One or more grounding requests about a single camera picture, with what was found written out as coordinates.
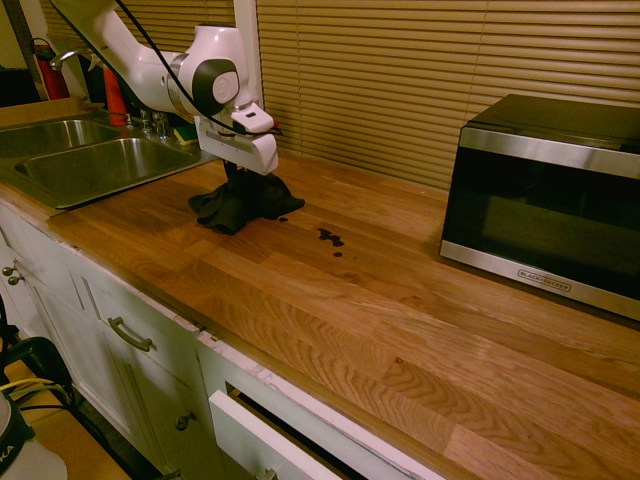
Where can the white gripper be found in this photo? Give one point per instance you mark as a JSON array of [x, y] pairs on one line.
[[235, 147]]

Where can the white open drawer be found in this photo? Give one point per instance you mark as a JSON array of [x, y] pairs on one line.
[[250, 435]]

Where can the wide beige window blinds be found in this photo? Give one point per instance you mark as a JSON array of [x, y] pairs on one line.
[[400, 75]]

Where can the white kitchen cabinet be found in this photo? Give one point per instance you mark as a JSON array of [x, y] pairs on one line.
[[90, 325]]

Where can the chrome faucet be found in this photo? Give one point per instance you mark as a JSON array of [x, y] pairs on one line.
[[62, 57]]

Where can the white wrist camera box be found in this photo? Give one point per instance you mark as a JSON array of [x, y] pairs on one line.
[[252, 120]]

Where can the round metal cabinet knob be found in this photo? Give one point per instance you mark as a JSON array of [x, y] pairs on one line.
[[7, 271], [185, 421], [15, 279]]

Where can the red fire extinguisher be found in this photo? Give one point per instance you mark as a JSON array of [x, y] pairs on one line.
[[52, 75]]

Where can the large dark liquid spill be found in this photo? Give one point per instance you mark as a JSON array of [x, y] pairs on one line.
[[330, 235]]

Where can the narrow beige window blinds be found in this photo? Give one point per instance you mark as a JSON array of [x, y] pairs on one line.
[[190, 15]]

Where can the black metal stand frame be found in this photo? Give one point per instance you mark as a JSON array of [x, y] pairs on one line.
[[45, 350]]

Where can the black box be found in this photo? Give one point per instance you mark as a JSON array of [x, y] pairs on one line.
[[17, 87]]

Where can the white window frame post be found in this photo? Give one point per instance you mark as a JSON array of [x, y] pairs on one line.
[[247, 20]]

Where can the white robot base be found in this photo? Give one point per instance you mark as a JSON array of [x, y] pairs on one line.
[[25, 450]]

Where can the stainless steel double sink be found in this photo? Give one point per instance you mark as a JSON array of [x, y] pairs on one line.
[[95, 165]]

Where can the black cloth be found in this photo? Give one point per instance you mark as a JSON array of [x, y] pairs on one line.
[[240, 205]]

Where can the red spray bottle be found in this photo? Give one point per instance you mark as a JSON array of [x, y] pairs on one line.
[[114, 95]]

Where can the black steel microwave oven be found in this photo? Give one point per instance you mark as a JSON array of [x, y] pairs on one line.
[[540, 210]]

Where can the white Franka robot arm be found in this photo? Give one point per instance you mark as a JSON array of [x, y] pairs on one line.
[[145, 65]]

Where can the yellow green sponge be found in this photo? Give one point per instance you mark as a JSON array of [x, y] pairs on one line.
[[186, 136]]

